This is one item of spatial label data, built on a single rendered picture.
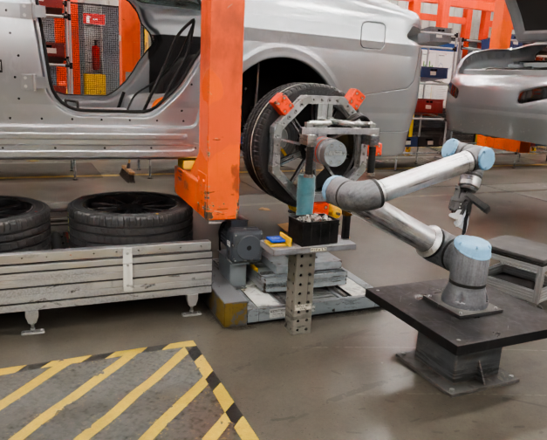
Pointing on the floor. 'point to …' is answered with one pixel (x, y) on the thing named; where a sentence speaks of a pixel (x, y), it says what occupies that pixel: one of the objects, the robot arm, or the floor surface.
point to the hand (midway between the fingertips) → (461, 232)
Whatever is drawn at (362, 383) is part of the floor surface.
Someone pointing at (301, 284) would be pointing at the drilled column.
